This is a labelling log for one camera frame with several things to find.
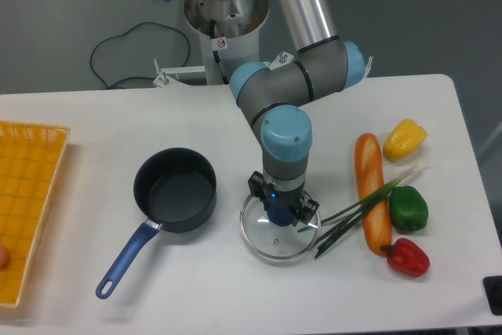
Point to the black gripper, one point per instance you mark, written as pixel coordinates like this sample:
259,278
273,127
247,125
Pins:
279,203

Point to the glass lid blue knob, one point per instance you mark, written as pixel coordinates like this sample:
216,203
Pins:
272,242

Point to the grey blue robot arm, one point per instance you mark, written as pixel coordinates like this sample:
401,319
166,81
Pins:
271,96

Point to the green onion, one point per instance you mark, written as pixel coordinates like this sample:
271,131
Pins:
372,210

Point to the dark blue saucepan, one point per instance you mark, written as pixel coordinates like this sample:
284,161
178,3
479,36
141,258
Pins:
176,190

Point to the green bell pepper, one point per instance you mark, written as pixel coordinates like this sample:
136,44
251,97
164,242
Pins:
408,210

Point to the red bell pepper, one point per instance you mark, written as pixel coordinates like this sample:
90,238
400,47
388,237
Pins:
406,257

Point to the yellow bell pepper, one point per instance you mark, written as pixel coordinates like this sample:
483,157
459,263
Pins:
405,138

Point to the black object table corner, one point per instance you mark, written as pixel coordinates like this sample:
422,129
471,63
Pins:
493,287

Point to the yellow woven basket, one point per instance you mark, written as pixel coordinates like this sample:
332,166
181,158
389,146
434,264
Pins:
31,155

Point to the orange object in basket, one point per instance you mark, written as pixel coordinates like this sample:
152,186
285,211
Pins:
4,256

